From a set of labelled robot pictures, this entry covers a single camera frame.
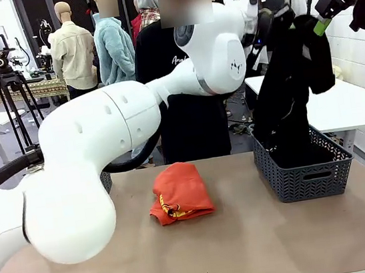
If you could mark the light blue fleece mannequin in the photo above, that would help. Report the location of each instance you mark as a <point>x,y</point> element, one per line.
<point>114,51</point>

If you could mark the patterned tablecloth table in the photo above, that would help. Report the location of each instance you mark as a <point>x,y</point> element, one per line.
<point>45,89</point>

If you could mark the white work table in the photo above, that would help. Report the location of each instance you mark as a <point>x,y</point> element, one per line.
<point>350,107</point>

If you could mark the grey plastic lattice basket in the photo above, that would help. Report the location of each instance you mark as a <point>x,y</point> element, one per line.
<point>106,181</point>
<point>310,190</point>

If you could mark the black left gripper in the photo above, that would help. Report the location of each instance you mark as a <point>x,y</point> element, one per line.
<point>269,29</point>

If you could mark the person in black t-shirt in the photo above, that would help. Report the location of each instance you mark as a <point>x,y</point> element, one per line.
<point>195,131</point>

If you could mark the cream cloth bundle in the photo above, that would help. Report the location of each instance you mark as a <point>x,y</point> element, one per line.
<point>339,73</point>

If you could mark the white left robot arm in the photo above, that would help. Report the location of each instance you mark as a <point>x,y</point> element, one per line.
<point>84,132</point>

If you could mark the black camera tripod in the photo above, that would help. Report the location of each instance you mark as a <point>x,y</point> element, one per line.
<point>10,80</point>

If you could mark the red jacket mannequin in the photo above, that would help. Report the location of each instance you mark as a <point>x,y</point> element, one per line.
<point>136,28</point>

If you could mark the red printed t-shirt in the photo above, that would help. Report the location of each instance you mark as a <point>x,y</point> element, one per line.
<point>183,190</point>

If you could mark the cream jacket mannequin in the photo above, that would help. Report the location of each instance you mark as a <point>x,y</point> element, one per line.
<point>74,56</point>

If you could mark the black light stand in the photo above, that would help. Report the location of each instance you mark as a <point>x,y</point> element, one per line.
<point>310,2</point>

